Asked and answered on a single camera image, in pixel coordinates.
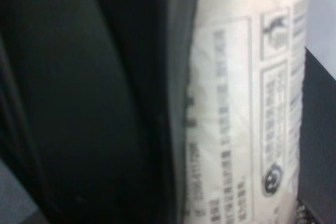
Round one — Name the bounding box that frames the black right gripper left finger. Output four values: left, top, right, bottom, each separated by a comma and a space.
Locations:
1, 0, 197, 223

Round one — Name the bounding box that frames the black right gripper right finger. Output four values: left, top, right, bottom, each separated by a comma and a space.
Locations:
299, 51, 335, 223

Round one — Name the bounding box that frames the purple garbage bag roll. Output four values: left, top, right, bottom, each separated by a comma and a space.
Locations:
184, 0, 308, 223

